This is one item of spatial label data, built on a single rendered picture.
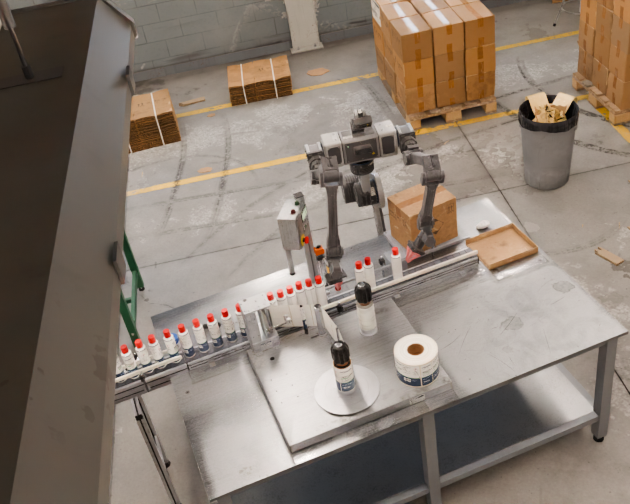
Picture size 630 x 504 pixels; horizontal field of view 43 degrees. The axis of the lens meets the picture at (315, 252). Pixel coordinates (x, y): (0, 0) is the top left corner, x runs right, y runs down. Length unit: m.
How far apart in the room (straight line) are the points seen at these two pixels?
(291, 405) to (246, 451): 0.29
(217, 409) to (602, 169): 3.96
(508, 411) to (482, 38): 3.72
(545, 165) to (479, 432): 2.59
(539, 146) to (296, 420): 3.31
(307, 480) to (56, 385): 3.92
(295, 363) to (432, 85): 3.88
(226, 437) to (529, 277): 1.78
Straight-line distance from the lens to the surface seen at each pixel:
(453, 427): 4.47
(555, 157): 6.33
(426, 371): 3.72
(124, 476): 4.96
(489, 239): 4.64
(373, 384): 3.79
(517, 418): 4.51
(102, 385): 0.48
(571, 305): 4.24
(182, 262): 6.29
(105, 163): 0.66
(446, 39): 7.15
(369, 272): 4.20
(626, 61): 7.08
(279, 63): 8.54
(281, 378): 3.92
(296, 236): 3.92
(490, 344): 4.03
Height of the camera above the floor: 3.68
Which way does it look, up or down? 37 degrees down
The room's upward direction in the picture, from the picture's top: 11 degrees counter-clockwise
